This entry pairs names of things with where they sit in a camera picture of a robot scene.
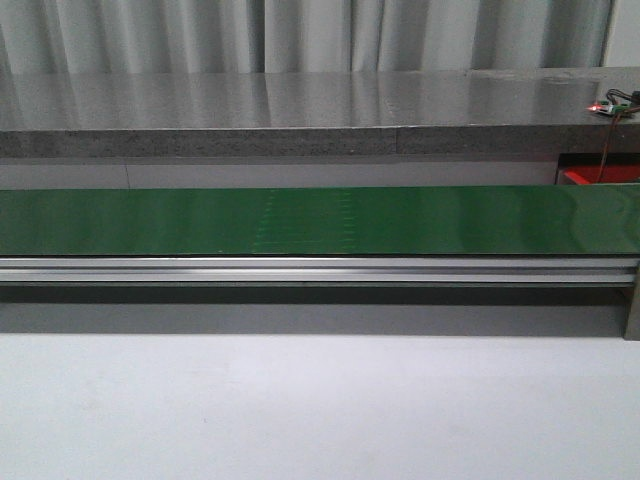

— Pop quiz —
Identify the small green circuit board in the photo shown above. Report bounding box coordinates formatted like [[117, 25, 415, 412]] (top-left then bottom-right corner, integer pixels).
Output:
[[586, 89, 640, 118]]

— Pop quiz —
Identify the grey curtain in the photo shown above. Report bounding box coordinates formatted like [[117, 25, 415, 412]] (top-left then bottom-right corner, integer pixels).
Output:
[[1, 1, 613, 74]]

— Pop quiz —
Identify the aluminium conveyor frame rail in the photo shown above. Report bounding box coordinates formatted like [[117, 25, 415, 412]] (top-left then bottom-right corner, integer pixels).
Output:
[[1, 256, 639, 285]]

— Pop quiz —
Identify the thin dark wire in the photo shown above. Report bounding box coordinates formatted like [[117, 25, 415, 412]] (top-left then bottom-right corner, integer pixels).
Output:
[[597, 112, 621, 185]]

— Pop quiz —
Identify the grey stone counter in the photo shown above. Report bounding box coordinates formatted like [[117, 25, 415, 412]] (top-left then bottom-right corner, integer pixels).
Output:
[[1, 67, 639, 159]]

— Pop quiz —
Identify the green conveyor belt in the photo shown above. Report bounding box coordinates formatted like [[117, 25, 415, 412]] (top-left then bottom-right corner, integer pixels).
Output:
[[1, 185, 639, 256]]

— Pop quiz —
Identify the red plastic bin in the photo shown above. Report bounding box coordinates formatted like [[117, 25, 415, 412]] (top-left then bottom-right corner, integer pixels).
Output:
[[556, 165, 640, 185]]

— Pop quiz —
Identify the grey conveyor support leg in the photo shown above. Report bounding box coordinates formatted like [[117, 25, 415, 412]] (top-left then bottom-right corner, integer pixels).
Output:
[[623, 268, 640, 341]]

